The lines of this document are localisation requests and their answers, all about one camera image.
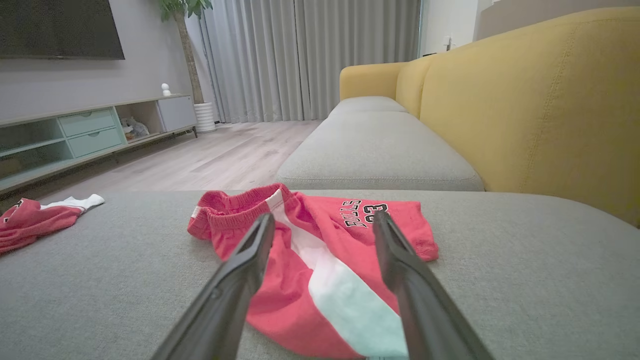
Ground red basketball jersey number 23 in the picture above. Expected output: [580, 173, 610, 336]
[0, 194, 106, 255]

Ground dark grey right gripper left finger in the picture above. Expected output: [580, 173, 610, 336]
[150, 213, 276, 360]

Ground white ribbed plant pot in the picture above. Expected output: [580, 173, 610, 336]
[194, 102, 217, 133]

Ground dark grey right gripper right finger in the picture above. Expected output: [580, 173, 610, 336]
[373, 210, 494, 360]

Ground mint green cabinet drawer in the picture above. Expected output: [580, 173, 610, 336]
[67, 127, 124, 159]
[58, 107, 117, 137]

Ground red shorts with white stripe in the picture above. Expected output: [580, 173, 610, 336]
[187, 183, 440, 360]

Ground clutter inside cabinet shelf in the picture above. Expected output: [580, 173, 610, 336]
[120, 117, 150, 141]

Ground grey pleated curtain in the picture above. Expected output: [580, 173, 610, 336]
[185, 0, 306, 124]
[295, 0, 422, 121]

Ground low grey TV cabinet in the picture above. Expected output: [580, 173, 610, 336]
[0, 94, 198, 197]

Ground tall indoor plant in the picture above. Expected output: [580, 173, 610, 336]
[159, 0, 214, 105]

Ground grey sofa seat cushion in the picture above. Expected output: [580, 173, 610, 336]
[276, 111, 485, 192]
[327, 96, 408, 118]

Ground white cabinet door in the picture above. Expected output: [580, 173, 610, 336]
[157, 96, 197, 133]

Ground black flat screen television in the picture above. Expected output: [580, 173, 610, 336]
[0, 0, 126, 61]

